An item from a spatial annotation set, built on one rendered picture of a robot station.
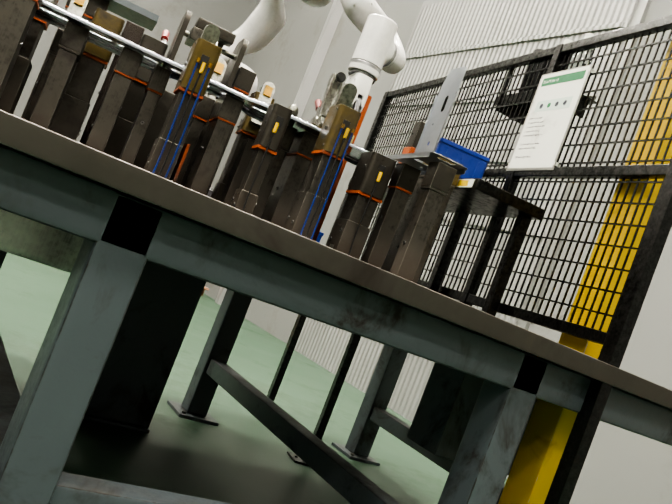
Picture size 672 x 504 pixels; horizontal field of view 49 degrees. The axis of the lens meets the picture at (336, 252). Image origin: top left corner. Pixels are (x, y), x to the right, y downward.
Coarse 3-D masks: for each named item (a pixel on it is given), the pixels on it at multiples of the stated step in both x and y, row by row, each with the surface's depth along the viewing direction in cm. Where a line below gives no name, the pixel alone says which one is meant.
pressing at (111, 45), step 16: (48, 16) 177; (64, 16) 170; (96, 32) 173; (112, 48) 184; (144, 48) 169; (144, 64) 187; (160, 64) 182; (176, 64) 172; (240, 96) 178; (256, 112) 196; (304, 128) 192; (320, 128) 184; (352, 144) 186; (352, 160) 210
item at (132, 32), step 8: (128, 24) 194; (128, 32) 194; (136, 32) 195; (136, 40) 195; (112, 64) 194; (112, 72) 194; (104, 88) 194; (104, 96) 194; (96, 104) 194; (96, 112) 194; (88, 120) 194; (88, 128) 194; (88, 136) 194
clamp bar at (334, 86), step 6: (342, 72) 210; (330, 78) 212; (336, 78) 209; (342, 78) 209; (330, 84) 210; (336, 84) 212; (330, 90) 211; (336, 90) 212; (324, 96) 211; (330, 96) 211; (336, 96) 211; (324, 102) 209; (330, 102) 211; (324, 108) 210; (318, 114) 210; (324, 114) 210; (318, 120) 208
